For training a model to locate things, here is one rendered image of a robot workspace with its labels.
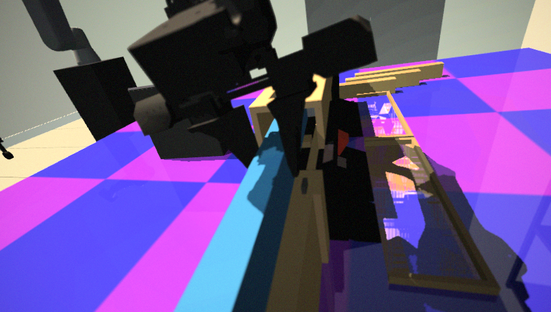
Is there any red block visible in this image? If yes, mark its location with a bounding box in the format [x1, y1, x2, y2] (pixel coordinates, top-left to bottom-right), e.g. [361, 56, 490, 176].
[338, 129, 349, 155]

